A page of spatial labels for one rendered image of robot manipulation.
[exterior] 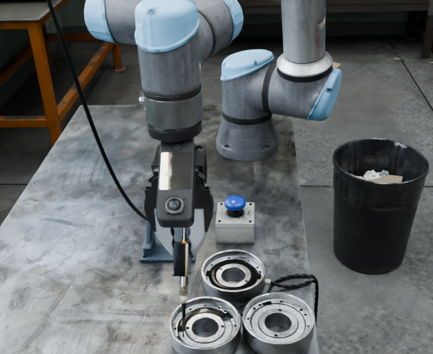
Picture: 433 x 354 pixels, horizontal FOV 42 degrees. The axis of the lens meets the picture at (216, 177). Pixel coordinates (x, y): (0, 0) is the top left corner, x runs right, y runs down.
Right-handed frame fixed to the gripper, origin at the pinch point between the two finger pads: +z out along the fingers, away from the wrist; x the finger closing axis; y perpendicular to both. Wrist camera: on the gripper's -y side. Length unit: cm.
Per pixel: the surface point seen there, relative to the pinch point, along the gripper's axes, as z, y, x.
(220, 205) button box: 8.7, 24.8, -4.1
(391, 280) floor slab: 94, 100, -62
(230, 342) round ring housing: 9.5, -8.4, -7.1
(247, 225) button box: 9.2, 18.9, -9.2
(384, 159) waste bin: 59, 130, -61
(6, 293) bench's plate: 13.2, 4.7, 31.2
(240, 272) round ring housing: 11.1, 8.4, -8.1
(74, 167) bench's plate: 13, 47, 31
